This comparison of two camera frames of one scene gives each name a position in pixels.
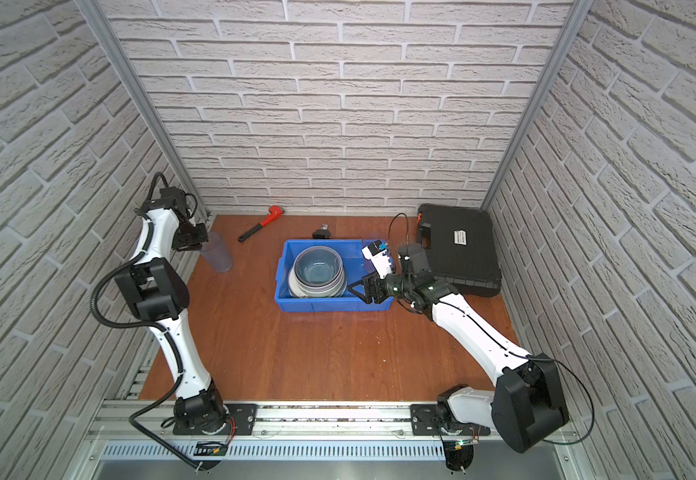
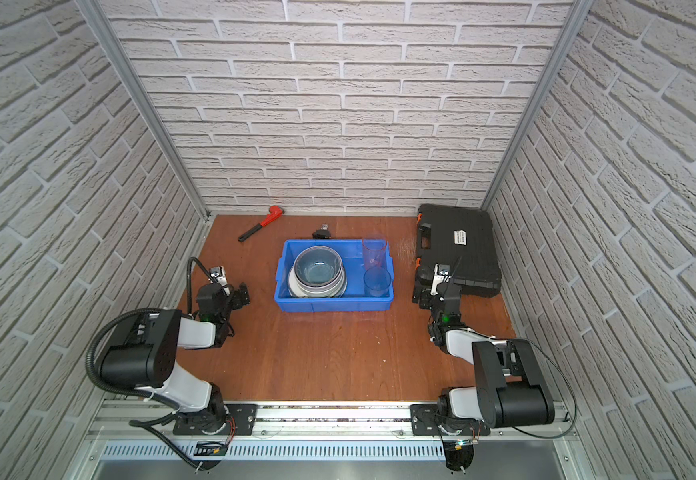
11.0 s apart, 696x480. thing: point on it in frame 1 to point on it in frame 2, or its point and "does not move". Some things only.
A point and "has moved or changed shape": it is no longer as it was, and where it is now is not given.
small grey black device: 322,233 does not move
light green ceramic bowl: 317,277 does not move
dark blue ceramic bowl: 318,266 does not move
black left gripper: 199,242 to 235,294
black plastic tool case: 461,248 does not move
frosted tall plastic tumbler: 217,253 has moved or changed shape
